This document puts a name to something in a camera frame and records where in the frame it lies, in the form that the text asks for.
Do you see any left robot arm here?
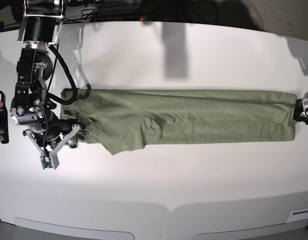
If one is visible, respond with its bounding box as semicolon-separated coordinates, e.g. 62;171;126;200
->
293;93;308;125

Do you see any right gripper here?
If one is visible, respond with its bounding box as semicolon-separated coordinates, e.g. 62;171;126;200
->
31;118;86;149

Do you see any green T-shirt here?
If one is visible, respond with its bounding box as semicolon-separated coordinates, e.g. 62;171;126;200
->
60;89;297;155

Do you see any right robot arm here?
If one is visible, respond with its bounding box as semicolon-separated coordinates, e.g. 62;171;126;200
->
10;0;84;150

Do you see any black handheld controller frame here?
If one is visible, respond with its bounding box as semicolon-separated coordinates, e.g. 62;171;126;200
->
0;91;9;144

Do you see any black power strip red light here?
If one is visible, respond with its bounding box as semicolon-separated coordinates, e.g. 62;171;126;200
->
92;15;148;22

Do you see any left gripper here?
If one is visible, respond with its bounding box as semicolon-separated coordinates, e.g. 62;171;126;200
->
293;99;306;123

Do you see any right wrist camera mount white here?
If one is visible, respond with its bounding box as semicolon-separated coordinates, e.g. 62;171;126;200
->
23;125;81;170

